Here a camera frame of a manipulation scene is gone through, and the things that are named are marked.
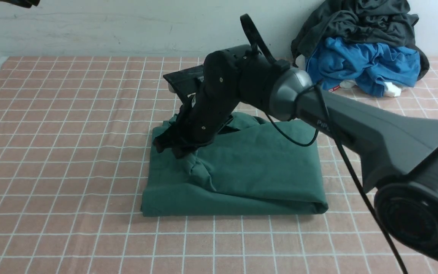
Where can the pink checkered tablecloth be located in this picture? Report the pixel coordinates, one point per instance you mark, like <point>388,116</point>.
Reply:
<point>74,146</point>

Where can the blue garment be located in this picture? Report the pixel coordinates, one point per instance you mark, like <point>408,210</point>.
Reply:
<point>369,64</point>

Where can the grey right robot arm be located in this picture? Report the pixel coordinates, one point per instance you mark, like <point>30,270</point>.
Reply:
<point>392,159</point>

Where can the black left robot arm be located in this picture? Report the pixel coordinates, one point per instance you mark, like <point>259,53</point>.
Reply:
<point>22,3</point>

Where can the dark grey garment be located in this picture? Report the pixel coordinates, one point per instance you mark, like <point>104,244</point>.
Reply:
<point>360,21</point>

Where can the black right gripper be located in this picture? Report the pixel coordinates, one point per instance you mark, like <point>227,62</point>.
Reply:
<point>204,112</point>

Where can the green long-sleeved shirt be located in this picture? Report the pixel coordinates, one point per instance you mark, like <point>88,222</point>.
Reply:
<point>249,169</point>

